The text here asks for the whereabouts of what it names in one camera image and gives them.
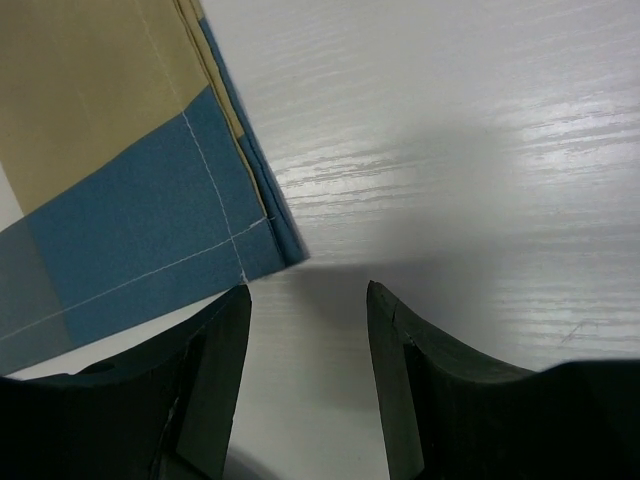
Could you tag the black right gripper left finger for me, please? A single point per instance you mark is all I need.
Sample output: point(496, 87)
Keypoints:
point(162, 409)

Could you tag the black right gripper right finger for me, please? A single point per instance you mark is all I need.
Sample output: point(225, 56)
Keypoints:
point(449, 411)

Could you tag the blue and tan cloth placemat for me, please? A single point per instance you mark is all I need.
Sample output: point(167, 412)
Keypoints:
point(132, 183)

